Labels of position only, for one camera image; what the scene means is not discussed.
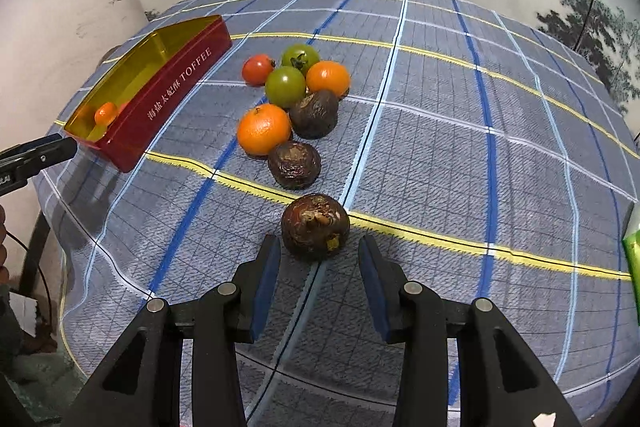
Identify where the green packet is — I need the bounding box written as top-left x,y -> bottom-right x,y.
622,204 -> 640,328

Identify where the black cable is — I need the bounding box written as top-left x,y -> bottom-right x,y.
5,231 -> 62,325

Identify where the red and gold tin box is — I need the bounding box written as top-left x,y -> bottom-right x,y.
63,14 -> 233,174

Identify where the blue plaid tablecloth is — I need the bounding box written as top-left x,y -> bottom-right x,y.
35,0 -> 640,427

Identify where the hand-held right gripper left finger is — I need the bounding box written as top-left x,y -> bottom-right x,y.
60,234 -> 282,427

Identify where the person's left hand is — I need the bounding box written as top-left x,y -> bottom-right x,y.
0,205 -> 9,280

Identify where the orange mandarin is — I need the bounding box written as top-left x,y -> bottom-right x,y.
237,103 -> 292,157
305,61 -> 351,98

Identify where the green tomato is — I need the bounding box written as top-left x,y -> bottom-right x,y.
265,66 -> 307,108
281,43 -> 321,75

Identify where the dark wrinkled passion fruit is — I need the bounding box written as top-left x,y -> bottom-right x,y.
288,90 -> 340,140
280,193 -> 351,262
268,140 -> 322,190

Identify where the black furniture leg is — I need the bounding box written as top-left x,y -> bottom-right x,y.
19,211 -> 54,300

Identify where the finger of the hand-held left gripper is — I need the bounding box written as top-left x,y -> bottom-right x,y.
0,133 -> 64,165
14,138 -> 79,180

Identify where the white paper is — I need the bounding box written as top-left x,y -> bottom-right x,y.
9,294 -> 39,339

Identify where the red tomato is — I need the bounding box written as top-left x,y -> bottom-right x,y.
242,54 -> 276,86

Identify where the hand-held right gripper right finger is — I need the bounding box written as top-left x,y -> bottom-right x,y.
357,234 -> 583,427

